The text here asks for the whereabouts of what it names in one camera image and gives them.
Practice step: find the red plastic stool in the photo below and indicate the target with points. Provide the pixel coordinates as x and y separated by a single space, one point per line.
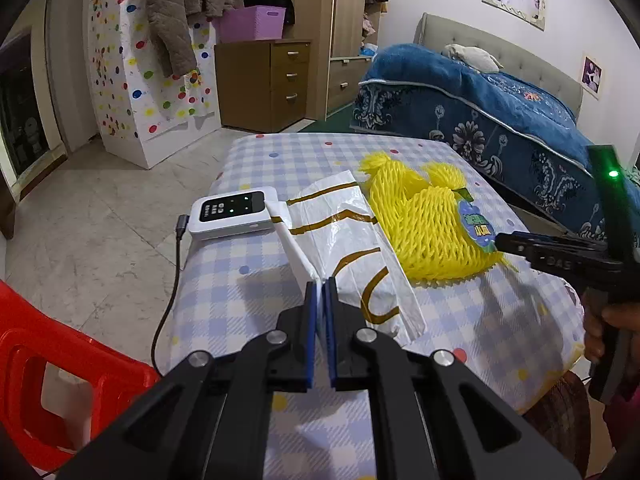
60 388

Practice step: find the person right hand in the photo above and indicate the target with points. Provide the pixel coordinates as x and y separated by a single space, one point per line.
624 317

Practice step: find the polka dot white cabinet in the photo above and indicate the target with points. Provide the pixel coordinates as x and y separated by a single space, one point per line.
142 115

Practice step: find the small purple wall picture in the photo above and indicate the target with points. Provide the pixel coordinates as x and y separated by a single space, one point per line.
591 76

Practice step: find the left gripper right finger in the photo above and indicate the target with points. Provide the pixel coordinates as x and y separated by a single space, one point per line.
431 416

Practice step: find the white pillow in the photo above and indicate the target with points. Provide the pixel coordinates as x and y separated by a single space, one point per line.
475 57

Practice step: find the brown wooden drawer cabinet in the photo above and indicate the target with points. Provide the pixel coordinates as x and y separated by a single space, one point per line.
262 85

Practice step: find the yellow foam fruit net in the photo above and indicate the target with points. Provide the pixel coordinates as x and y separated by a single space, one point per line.
439 236

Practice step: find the grey upholstered bed frame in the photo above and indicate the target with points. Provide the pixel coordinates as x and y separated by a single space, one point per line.
435 32

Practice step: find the white bag with gold stripes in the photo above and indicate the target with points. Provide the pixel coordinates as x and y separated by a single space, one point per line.
330 231

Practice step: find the light wooden wardrobe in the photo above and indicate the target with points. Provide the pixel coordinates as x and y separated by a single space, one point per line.
336 30

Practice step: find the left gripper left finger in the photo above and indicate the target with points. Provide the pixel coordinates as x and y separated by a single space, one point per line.
208 418

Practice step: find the purple storage basket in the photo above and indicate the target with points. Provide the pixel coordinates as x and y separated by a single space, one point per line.
250 24

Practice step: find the blue floral blanket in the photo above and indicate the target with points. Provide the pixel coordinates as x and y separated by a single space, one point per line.
512 131

